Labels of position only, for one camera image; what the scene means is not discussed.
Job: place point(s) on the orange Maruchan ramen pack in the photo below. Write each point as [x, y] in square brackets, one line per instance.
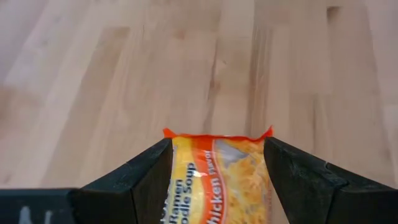
[217, 186]

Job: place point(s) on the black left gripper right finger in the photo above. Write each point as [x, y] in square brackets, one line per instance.
[311, 193]

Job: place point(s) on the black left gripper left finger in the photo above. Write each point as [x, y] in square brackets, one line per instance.
[136, 193]

